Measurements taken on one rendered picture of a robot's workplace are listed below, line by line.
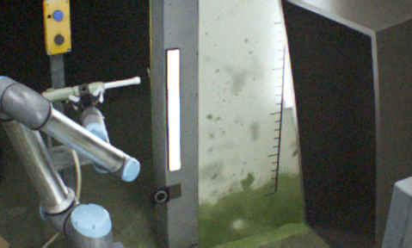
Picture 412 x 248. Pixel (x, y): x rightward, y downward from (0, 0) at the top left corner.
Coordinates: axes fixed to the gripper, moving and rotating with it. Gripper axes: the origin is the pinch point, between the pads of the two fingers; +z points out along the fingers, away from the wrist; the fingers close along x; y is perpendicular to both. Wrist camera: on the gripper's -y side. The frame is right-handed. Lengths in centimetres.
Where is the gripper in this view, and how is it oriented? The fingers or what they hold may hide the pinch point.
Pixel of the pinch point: (84, 89)
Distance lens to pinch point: 260.9
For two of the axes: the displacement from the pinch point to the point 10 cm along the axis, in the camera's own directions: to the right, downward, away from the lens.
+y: 1.5, 8.1, 5.6
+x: 9.5, -2.8, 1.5
